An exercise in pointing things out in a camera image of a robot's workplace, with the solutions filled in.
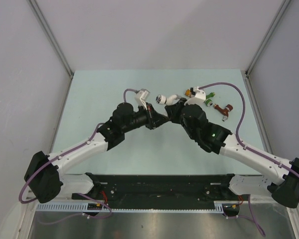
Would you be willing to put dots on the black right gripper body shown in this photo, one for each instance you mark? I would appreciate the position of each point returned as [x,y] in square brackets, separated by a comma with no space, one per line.
[176,116]

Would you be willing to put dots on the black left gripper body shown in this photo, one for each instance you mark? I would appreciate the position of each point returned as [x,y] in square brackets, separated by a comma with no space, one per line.
[147,117]

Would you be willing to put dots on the grey white water faucet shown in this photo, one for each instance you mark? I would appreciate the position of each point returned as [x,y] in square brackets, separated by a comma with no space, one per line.
[165,99]

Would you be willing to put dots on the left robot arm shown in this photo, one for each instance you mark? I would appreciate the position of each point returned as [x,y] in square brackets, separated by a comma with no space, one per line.
[47,175]

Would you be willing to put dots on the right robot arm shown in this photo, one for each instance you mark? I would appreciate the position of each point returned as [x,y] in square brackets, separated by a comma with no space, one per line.
[279,177]

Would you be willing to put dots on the yellow water faucet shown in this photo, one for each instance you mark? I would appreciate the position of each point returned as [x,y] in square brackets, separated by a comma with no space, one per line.
[189,93]

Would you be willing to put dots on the green water faucet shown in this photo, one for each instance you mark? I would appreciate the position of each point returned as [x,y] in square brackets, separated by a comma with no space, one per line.
[208,102]

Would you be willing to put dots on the brown water faucet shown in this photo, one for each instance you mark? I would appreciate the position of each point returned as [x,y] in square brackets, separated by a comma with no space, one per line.
[224,111]

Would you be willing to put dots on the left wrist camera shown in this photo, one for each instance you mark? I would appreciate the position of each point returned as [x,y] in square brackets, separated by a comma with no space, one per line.
[141,98]

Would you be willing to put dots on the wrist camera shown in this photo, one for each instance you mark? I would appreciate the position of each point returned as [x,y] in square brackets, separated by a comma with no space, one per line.
[198,98]
[141,98]

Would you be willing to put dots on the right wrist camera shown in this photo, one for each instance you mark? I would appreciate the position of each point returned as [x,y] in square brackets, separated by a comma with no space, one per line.
[198,98]

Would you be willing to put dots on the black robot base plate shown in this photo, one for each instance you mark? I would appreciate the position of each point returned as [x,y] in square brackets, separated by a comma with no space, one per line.
[163,191]

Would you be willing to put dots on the white slotted cable duct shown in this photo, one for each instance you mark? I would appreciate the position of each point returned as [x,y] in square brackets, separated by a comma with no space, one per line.
[92,207]

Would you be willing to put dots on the aluminium frame post left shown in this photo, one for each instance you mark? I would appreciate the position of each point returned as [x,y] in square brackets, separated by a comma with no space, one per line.
[46,28]

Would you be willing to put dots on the aluminium frame post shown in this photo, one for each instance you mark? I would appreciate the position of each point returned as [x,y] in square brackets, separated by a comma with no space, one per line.
[268,35]
[46,28]

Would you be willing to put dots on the aluminium frame post right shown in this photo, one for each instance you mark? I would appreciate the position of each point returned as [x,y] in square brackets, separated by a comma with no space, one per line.
[268,35]

